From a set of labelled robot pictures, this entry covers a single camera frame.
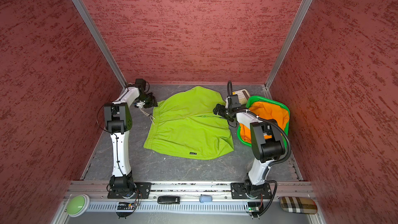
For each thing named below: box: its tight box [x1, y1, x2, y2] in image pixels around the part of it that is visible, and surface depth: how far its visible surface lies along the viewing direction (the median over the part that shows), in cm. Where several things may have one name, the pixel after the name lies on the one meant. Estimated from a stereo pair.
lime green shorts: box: [143, 86, 235, 161], surface depth 97 cm
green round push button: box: [66, 193, 91, 218], surface depth 70 cm
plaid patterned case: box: [279, 196, 319, 215], surface depth 70 cm
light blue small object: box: [199, 194, 213, 203], surface depth 72 cm
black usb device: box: [157, 195, 181, 205], surface depth 71 cm
